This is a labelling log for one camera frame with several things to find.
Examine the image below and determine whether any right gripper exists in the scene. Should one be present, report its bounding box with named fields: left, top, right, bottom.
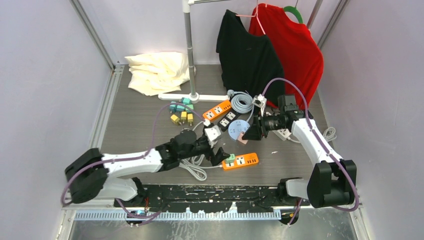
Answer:
left=242, top=109, right=287, bottom=141

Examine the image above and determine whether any pink charger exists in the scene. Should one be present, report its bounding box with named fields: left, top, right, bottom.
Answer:
left=237, top=131, right=248, bottom=145

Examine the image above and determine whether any round blue power strip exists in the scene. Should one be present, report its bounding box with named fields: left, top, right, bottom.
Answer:
left=227, top=119, right=250, bottom=141

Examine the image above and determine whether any orange power strip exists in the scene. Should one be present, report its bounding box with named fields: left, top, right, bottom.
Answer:
left=222, top=153, right=259, bottom=171
left=202, top=100, right=232, bottom=122

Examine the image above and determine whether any white usb power strip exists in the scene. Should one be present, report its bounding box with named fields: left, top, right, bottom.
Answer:
left=273, top=128, right=292, bottom=141

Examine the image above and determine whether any black power strip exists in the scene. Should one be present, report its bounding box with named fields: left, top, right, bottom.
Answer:
left=217, top=109, right=241, bottom=132

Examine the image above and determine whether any grey round cable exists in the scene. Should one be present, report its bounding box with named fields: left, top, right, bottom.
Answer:
left=226, top=89, right=256, bottom=123

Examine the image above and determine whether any yellow usb charger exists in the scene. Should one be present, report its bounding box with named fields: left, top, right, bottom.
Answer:
left=170, top=114, right=182, bottom=126

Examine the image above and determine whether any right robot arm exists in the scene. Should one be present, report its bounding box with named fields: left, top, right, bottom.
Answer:
left=242, top=94, right=359, bottom=211

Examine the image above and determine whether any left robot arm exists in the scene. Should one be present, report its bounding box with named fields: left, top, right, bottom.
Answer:
left=61, top=126, right=230, bottom=207

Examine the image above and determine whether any white clothes rack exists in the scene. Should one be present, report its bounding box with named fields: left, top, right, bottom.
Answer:
left=158, top=0, right=230, bottom=103

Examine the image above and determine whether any black t-shirt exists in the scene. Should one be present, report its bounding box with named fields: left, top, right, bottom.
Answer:
left=216, top=10, right=285, bottom=105

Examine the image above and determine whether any red t-shirt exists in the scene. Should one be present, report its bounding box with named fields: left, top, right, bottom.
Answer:
left=248, top=3, right=324, bottom=104

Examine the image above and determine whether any cream folded cloth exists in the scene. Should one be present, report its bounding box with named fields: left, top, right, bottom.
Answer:
left=125, top=51, right=190, bottom=96

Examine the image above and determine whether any pink hanger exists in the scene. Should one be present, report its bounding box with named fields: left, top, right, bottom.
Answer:
left=236, top=0, right=266, bottom=35

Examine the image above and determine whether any green hanger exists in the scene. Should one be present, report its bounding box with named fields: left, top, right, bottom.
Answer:
left=282, top=0, right=304, bottom=24

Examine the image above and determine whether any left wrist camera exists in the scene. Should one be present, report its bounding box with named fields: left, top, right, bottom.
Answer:
left=203, top=119, right=223, bottom=147

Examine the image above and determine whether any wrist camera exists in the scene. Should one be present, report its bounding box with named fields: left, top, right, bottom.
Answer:
left=252, top=94, right=267, bottom=117
left=203, top=119, right=223, bottom=147

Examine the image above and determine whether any white cable of black strip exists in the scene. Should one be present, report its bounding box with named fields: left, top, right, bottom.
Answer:
left=185, top=154, right=206, bottom=167

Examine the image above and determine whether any white cable of far strip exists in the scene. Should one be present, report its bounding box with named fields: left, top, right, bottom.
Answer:
left=178, top=160, right=223, bottom=182

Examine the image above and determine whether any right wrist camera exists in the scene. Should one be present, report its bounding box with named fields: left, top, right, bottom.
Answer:
left=252, top=94, right=267, bottom=117

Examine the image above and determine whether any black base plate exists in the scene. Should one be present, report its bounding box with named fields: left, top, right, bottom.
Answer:
left=113, top=184, right=309, bottom=225

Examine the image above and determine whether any white cable bundle right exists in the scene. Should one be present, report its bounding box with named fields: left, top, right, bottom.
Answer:
left=287, top=127, right=338, bottom=145

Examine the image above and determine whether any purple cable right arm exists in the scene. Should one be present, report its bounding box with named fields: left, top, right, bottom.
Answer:
left=261, top=78, right=361, bottom=227

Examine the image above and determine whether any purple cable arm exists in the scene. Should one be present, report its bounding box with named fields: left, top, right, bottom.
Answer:
left=261, top=78, right=361, bottom=227
left=60, top=103, right=210, bottom=227

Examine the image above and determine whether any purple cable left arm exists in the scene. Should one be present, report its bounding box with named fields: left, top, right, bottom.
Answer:
left=60, top=103, right=210, bottom=227

